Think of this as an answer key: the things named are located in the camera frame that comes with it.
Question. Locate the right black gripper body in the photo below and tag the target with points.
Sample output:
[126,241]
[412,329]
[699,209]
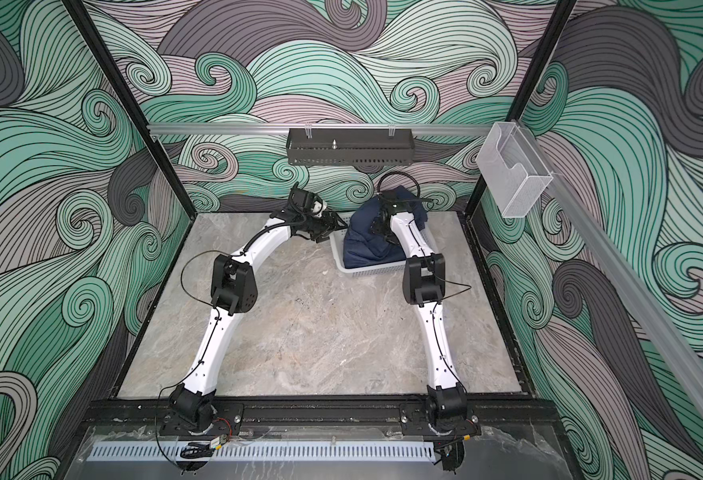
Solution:
[381,231]

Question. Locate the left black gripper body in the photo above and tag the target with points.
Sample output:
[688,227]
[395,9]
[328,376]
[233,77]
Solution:
[321,228]

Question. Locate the dark blue denim trousers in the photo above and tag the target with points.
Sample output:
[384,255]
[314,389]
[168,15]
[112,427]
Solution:
[363,249]

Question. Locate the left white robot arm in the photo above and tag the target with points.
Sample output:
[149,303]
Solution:
[234,294]

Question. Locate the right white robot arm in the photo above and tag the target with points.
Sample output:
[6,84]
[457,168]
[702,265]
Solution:
[425,289]

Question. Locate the black perforated metal tray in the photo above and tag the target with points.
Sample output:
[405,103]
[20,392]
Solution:
[310,146]

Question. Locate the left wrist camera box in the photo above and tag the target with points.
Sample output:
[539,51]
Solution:
[306,202]

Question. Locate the clear plastic wall bin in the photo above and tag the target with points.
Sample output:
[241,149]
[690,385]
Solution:
[514,169]

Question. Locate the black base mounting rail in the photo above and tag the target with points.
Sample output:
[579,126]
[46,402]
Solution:
[406,414]

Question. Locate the white slotted cable duct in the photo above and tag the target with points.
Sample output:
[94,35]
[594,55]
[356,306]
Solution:
[316,451]

